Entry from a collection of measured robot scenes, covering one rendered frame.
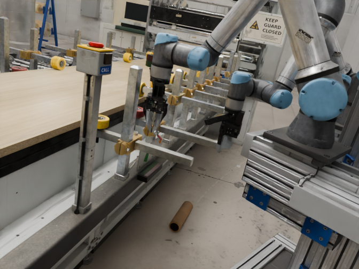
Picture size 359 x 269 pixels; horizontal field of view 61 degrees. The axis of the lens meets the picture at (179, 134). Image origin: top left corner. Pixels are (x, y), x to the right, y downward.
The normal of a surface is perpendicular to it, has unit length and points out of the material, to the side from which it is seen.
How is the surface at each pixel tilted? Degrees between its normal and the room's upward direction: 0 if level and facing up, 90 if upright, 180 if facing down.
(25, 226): 0
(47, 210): 0
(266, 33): 90
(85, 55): 90
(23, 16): 90
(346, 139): 90
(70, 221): 0
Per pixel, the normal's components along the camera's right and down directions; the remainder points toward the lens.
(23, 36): 0.65, 0.37
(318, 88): -0.41, 0.35
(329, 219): -0.69, 0.12
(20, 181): 0.93, 0.28
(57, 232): 0.18, -0.92
